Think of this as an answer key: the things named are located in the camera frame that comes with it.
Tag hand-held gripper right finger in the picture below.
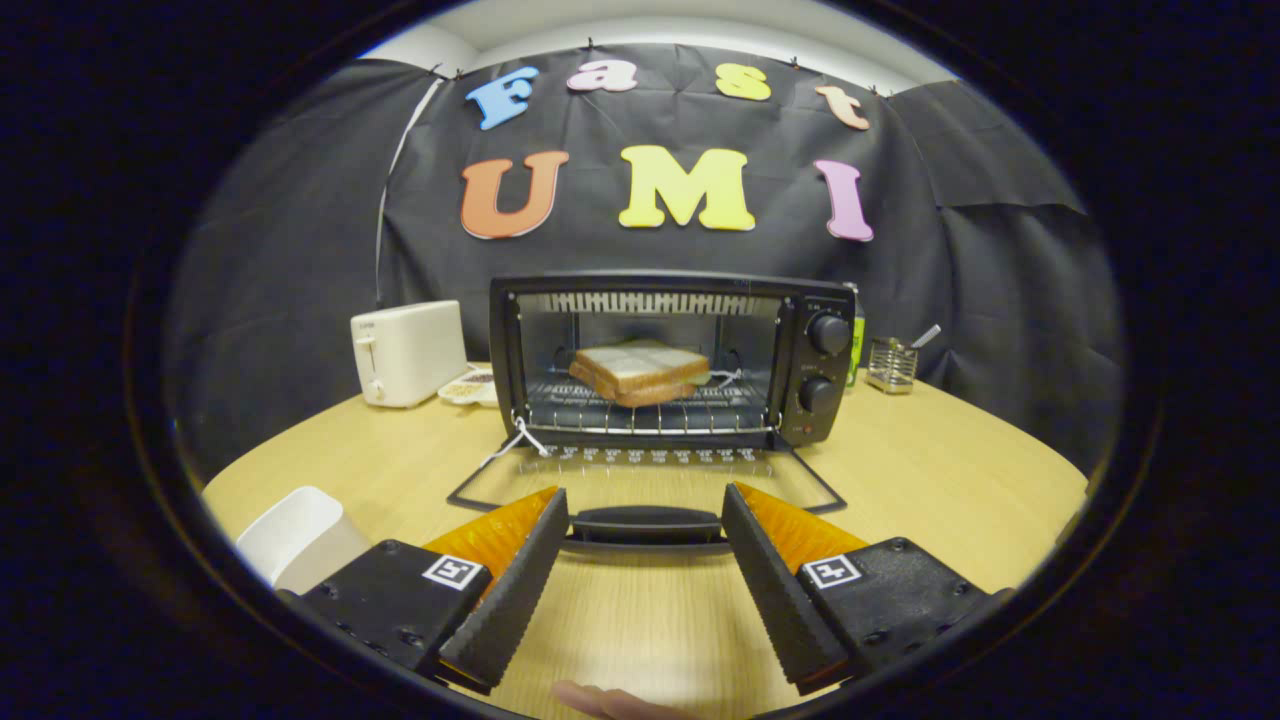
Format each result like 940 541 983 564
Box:
720 482 1011 698

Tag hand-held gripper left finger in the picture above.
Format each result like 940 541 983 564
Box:
280 487 571 696

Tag black toaster oven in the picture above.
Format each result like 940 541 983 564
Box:
447 270 861 553

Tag toast sandwich with lettuce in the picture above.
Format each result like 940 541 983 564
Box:
568 340 713 408

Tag white pop-up toaster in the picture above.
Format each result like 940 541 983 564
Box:
350 300 468 409

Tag small patterned plate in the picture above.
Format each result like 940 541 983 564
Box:
438 367 499 408

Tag white plastic container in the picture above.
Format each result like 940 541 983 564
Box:
235 486 373 596

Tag green drink bottle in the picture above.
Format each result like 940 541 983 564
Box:
843 282 867 391

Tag black backdrop cloth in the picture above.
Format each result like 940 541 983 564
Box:
165 42 1126 481

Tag white string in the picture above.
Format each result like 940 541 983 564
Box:
478 415 551 469

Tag wire mesh utensil holder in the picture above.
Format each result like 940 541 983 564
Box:
866 337 919 395

